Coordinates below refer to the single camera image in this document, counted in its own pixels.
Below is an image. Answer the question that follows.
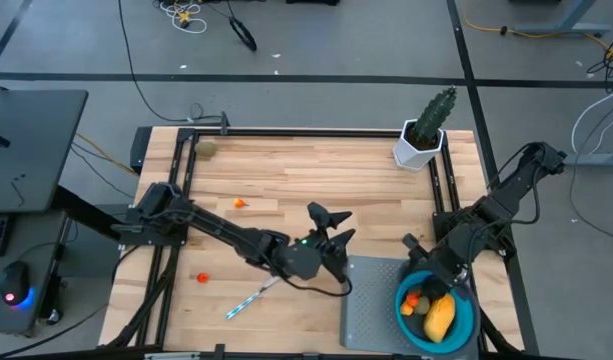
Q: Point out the white floor cable coil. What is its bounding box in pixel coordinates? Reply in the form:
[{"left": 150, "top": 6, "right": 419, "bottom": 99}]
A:
[{"left": 155, "top": 0, "right": 209, "bottom": 35}]

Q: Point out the green cactus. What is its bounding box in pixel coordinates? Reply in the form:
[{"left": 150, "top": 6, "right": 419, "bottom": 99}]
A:
[{"left": 413, "top": 84, "right": 458, "bottom": 146}]

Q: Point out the grey desk leg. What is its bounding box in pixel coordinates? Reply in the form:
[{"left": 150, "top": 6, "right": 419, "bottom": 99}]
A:
[{"left": 510, "top": 0, "right": 613, "bottom": 37}]

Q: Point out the yellow mango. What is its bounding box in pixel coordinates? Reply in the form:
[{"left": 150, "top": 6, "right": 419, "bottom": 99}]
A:
[{"left": 423, "top": 293, "right": 457, "bottom": 344}]

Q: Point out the silver metal bracket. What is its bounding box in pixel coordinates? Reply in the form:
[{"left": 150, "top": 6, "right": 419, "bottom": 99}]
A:
[{"left": 144, "top": 352, "right": 202, "bottom": 360}]

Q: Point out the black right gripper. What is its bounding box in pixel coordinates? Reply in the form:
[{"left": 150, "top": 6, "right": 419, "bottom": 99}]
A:
[{"left": 402, "top": 232, "right": 472, "bottom": 289}]

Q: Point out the grey perforated metal shelf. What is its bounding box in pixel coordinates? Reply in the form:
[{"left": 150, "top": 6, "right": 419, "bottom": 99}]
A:
[{"left": 339, "top": 254, "right": 482, "bottom": 360}]

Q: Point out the black floor cable loop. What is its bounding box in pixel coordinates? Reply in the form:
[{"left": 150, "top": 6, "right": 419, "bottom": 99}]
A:
[{"left": 227, "top": 0, "right": 259, "bottom": 53}]

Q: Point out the grey desk foot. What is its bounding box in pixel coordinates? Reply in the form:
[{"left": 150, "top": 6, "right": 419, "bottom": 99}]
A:
[{"left": 559, "top": 152, "right": 613, "bottom": 167}]

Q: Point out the black side desk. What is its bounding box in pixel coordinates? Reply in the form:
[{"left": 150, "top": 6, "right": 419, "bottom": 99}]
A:
[{"left": 0, "top": 89, "right": 90, "bottom": 336}]

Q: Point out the long black floor cable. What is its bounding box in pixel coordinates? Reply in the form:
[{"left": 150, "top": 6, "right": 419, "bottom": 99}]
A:
[{"left": 116, "top": 0, "right": 222, "bottom": 124}]

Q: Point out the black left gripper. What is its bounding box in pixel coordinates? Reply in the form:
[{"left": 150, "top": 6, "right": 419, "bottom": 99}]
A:
[{"left": 275, "top": 201, "right": 358, "bottom": 284}]

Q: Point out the knife with teal striped handle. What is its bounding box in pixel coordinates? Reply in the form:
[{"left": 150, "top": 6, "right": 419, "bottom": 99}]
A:
[{"left": 224, "top": 275, "right": 282, "bottom": 321}]

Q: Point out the black computer mouse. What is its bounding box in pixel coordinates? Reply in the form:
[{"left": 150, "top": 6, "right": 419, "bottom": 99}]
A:
[{"left": 0, "top": 260, "right": 36, "bottom": 307}]

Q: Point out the left gripper camera cable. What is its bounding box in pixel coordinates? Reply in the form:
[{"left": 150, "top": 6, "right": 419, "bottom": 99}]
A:
[{"left": 263, "top": 259, "right": 355, "bottom": 299}]

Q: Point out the white hexagonal plant pot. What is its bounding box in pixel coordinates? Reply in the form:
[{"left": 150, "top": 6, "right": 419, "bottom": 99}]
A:
[{"left": 392, "top": 118, "right": 446, "bottom": 171}]

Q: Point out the tan round fruit green stem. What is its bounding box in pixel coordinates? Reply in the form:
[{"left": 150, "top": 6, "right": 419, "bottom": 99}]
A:
[{"left": 194, "top": 141, "right": 219, "bottom": 159}]

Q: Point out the blue collapsible bowl grey rim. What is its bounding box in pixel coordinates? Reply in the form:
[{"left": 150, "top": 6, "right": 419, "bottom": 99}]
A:
[{"left": 394, "top": 269, "right": 481, "bottom": 356}]

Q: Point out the yellow floor cable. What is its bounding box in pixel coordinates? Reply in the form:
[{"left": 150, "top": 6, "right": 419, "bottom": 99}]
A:
[
  {"left": 463, "top": 0, "right": 613, "bottom": 56},
  {"left": 74, "top": 130, "right": 138, "bottom": 176}
]

